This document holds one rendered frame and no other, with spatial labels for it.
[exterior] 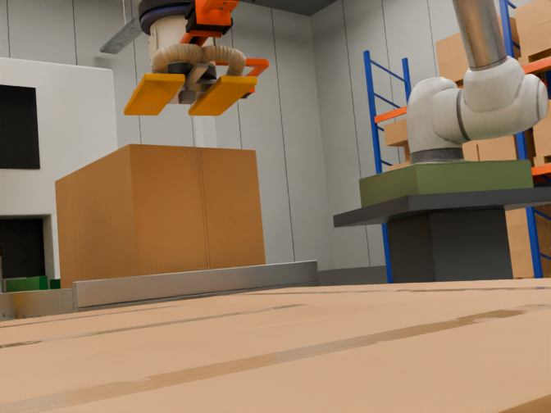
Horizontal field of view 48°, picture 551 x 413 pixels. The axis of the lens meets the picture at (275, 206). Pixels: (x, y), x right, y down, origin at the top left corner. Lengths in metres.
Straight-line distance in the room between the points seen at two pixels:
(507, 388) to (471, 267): 1.50
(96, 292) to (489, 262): 1.05
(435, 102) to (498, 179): 0.29
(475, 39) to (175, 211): 0.91
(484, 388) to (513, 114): 1.52
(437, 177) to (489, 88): 0.29
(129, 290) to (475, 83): 1.05
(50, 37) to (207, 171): 9.94
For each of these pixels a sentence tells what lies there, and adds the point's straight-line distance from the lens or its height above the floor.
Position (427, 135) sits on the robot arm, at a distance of 1.86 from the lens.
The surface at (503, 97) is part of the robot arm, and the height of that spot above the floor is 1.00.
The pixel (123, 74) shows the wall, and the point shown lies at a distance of 11.83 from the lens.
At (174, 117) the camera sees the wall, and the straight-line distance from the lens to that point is 12.03.
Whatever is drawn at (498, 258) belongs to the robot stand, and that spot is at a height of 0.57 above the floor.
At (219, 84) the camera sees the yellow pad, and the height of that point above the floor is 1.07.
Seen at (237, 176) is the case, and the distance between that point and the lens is 1.77.
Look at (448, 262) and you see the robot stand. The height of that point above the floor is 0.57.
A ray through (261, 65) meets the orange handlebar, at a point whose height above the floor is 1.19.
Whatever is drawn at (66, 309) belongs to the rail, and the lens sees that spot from 1.56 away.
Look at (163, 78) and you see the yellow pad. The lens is 1.55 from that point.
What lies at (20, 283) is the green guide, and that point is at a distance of 2.47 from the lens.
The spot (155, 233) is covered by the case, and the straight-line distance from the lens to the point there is 1.62.
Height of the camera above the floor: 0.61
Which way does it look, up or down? 5 degrees up
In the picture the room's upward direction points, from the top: 5 degrees counter-clockwise
